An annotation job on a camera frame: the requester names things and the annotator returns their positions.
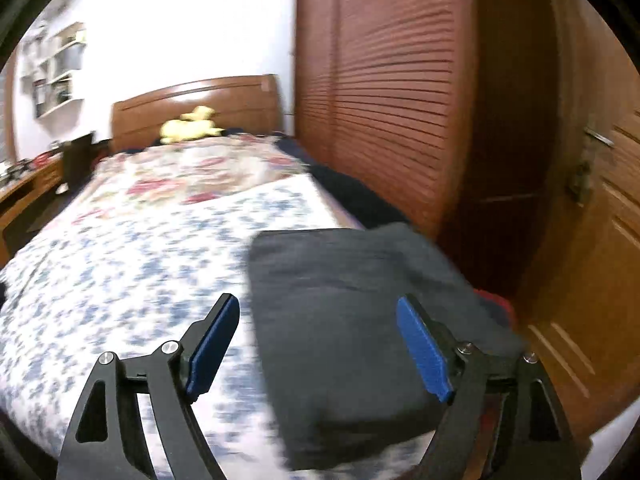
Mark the wooden door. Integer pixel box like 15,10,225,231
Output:
520,0,640,441

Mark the dark navy bedsheet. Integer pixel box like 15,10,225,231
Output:
270,132,416,233

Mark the white wall shelf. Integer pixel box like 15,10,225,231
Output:
20,21,88,120

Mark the metal door handle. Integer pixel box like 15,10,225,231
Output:
582,125,616,150

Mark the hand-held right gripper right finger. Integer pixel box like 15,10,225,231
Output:
396,294,583,480

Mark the wooden bed with floral bedding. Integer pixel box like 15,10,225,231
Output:
0,177,351,480

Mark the wooden louvered wardrobe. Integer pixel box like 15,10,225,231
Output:
292,0,561,301

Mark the black zip jacket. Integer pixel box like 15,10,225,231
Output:
248,222,526,471

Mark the long wooden desk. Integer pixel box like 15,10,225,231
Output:
0,157,66,266

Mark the yellow plush toy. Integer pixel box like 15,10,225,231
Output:
159,105,223,145

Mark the wooden bed headboard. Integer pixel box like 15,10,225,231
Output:
110,74,281,153

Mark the dark wooden chair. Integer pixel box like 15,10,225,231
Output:
55,131,98,196

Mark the red floral quilt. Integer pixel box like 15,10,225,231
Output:
70,135,311,221

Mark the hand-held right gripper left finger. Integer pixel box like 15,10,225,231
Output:
56,293,241,480

